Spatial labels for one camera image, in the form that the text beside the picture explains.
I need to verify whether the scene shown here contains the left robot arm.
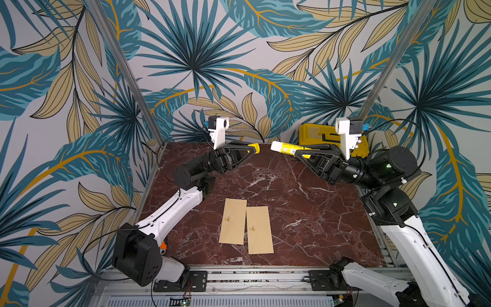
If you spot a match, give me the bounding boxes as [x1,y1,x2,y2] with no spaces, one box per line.
[112,142,260,289]

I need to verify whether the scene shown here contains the yellow glue stick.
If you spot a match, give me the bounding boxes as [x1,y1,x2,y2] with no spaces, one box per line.
[271,141,311,156]

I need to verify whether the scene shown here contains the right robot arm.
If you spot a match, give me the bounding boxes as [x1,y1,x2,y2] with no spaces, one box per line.
[294,145,475,306]

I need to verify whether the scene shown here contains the yellow glue stick cap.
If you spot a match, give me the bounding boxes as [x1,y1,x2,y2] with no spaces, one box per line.
[248,143,260,154]

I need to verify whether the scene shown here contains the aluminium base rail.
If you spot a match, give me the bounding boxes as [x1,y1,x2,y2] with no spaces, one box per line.
[89,266,386,306]

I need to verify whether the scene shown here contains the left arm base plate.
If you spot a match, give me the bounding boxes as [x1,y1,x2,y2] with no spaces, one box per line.
[152,271,208,293]

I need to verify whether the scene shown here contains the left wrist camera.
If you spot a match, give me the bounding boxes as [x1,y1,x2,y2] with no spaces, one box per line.
[207,116,230,150]

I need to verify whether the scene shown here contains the orange handled wrench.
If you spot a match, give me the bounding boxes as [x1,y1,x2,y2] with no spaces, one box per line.
[160,241,168,255]

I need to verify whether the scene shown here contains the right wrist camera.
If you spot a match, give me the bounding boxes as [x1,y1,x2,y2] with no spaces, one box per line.
[334,117,370,160]

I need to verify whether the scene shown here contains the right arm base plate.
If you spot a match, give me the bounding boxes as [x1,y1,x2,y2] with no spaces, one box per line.
[303,270,358,292]

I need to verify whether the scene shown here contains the yellow black toolbox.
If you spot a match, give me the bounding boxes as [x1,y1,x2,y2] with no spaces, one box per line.
[299,124,370,158]

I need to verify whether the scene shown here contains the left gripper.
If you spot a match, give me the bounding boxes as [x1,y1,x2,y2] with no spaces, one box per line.
[192,140,260,175]

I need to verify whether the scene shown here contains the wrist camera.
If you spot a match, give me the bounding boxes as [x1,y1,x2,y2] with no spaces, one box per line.
[334,117,370,160]
[207,116,230,150]

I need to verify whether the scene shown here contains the manila envelope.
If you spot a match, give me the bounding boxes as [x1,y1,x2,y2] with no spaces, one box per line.
[219,198,247,245]
[246,206,274,255]

